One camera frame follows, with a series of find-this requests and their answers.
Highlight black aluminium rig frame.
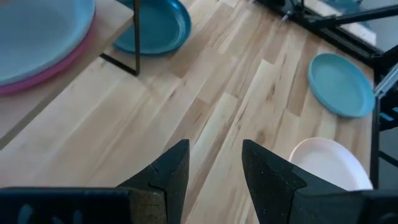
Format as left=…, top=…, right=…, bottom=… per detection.
left=251, top=0, right=398, bottom=190

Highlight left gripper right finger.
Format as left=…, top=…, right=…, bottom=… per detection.
left=241, top=139, right=346, bottom=224

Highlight peach plate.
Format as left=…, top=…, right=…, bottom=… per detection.
left=288, top=136, right=374, bottom=191

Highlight dark teal plate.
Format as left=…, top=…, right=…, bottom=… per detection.
left=112, top=0, right=192, bottom=57

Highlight wooden shelf with black legs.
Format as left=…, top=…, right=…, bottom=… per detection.
left=0, top=0, right=141, bottom=150

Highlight silver metal bracket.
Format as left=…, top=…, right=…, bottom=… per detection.
left=374, top=61, right=398, bottom=99

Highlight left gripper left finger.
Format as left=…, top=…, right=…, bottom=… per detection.
left=118, top=139, right=191, bottom=224

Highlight light blue plate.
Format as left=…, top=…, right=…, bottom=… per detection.
left=0, top=0, right=96, bottom=86

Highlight pale teal green plate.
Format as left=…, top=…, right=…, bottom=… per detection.
left=307, top=52, right=376, bottom=118

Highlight pink plate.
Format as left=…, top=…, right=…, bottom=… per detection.
left=0, top=12, right=97, bottom=96

